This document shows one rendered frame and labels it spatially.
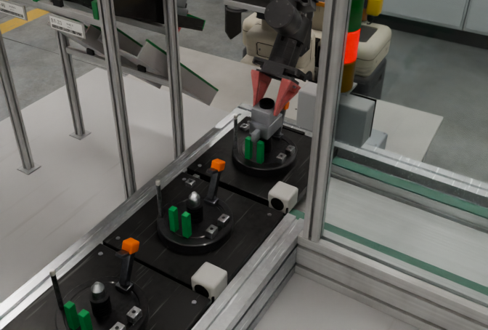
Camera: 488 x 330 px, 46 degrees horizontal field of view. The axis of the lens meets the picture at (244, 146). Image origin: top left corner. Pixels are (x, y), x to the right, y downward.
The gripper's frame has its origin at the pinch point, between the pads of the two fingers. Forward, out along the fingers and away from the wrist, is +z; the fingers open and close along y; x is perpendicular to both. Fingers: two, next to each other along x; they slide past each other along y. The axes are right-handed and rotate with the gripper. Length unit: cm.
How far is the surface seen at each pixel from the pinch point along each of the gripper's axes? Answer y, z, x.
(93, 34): -38.1, -3.0, -11.8
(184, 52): -58, -12, 54
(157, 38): -192, -35, 223
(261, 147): 1.8, 7.7, -0.2
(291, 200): 12.0, 15.4, -1.2
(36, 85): -212, 21, 152
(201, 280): 9.3, 30.8, -22.9
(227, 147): -8.5, 10.4, 6.6
